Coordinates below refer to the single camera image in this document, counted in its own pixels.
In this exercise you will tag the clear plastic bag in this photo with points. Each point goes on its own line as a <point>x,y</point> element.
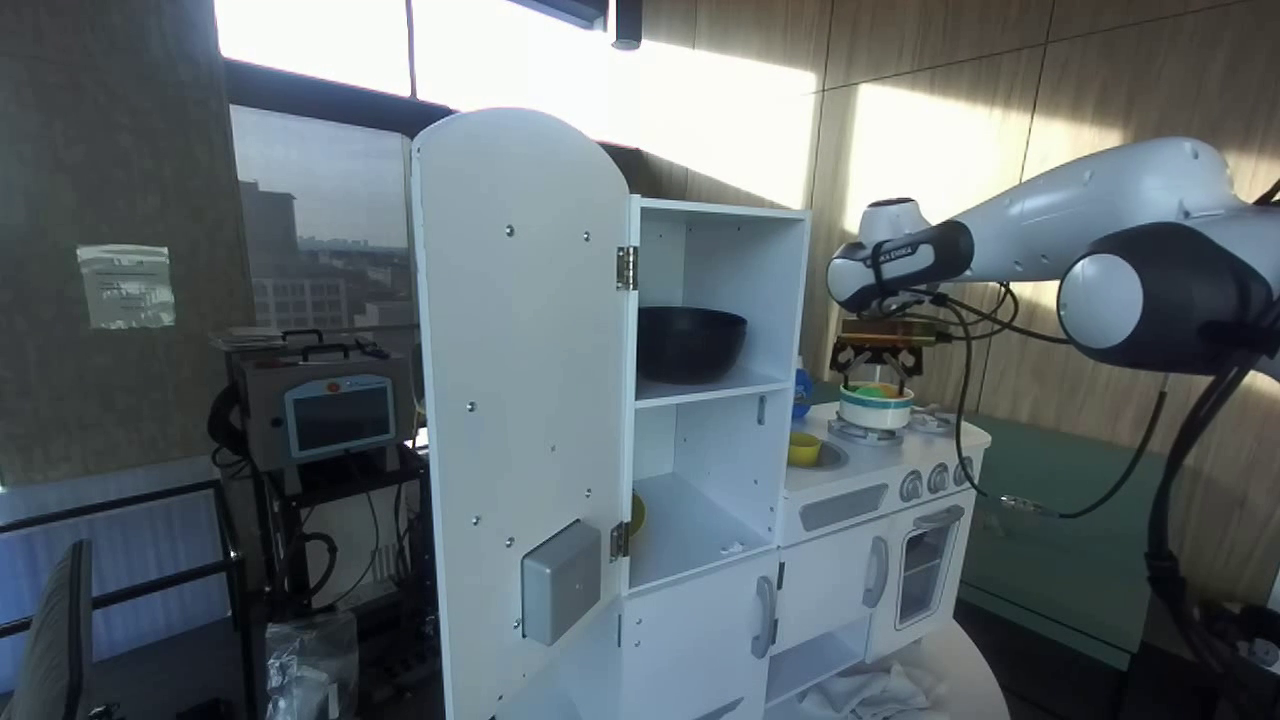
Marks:
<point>308,666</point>

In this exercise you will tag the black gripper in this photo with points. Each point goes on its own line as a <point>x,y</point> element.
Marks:
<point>880,336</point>

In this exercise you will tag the black metal railing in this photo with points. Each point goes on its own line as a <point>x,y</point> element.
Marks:
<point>122,586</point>

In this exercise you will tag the white crumpled cloth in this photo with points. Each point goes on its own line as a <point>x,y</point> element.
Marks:
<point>864,688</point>

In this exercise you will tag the black bowl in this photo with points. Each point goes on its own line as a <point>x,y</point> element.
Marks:
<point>691,346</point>

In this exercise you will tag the yellow bowl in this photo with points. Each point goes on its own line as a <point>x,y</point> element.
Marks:
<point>805,448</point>

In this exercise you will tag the green cabinet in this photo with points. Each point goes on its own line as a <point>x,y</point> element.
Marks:
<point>1055,562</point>

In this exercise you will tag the small yellow green object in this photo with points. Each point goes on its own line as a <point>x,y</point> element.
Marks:
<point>636,517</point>

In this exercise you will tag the taped paper sheet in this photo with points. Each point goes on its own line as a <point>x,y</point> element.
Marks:
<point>125,287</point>

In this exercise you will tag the mesh window shade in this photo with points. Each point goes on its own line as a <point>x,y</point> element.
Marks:
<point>122,163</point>

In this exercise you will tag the black equipment cart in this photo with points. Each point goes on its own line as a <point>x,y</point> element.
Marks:
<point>286,535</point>

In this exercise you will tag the white toy kitchen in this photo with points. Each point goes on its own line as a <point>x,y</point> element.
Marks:
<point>523,333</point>

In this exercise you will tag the grey box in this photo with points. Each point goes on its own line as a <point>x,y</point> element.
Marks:
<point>562,581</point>

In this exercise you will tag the blue toy container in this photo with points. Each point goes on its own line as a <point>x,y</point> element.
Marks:
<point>805,397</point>

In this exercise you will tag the grey device with screen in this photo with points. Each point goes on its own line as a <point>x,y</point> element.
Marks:
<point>327,404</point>

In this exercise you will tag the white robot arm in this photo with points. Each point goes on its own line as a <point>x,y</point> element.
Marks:
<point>1134,213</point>

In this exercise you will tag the fuzzy green plush toy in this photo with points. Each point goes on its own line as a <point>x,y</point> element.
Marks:
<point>872,395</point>

